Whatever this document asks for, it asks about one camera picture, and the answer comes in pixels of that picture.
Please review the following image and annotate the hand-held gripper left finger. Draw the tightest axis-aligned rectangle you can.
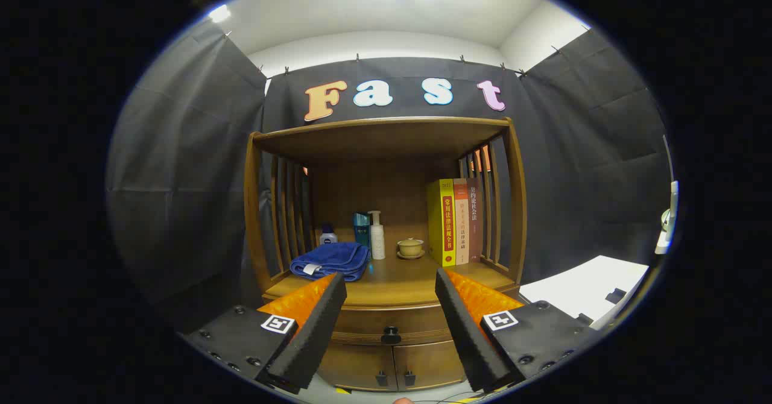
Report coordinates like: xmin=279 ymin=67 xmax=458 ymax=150
xmin=181 ymin=271 xmax=349 ymax=396

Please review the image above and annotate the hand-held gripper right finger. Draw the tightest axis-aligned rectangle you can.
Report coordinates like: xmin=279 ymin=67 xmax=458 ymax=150
xmin=434 ymin=267 xmax=598 ymax=393

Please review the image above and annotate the wooden drawer with black knob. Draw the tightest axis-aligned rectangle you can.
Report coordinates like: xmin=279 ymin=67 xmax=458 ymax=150
xmin=331 ymin=303 xmax=450 ymax=346

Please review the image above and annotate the wooden cabinet door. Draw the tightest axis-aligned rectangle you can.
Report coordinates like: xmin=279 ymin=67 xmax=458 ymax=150
xmin=392 ymin=341 xmax=468 ymax=390
xmin=317 ymin=344 xmax=396 ymax=391

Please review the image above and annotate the wooden countertop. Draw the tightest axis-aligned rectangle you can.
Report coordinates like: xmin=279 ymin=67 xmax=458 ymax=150
xmin=264 ymin=253 xmax=520 ymax=308

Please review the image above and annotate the wooden cabinet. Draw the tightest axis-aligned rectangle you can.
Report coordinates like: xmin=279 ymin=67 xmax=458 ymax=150
xmin=243 ymin=116 xmax=528 ymax=393

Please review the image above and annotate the folded blue towel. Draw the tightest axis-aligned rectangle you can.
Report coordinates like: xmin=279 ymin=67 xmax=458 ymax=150
xmin=289 ymin=242 xmax=370 ymax=282

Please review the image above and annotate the orange and cream book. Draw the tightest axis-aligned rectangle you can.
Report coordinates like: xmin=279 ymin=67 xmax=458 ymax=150
xmin=453 ymin=178 xmax=470 ymax=265

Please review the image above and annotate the brown book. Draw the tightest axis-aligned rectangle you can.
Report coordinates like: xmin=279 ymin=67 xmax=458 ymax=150
xmin=466 ymin=178 xmax=484 ymax=263

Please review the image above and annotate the white pump bottle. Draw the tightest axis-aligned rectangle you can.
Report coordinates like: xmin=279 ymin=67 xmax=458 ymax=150
xmin=368 ymin=210 xmax=386 ymax=260

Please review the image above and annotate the thick yellow book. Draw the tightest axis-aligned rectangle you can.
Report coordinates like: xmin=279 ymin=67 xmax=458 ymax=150
xmin=427 ymin=178 xmax=457 ymax=267

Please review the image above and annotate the white device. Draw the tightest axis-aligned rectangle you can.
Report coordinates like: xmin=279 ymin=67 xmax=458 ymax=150
xmin=655 ymin=181 xmax=680 ymax=255

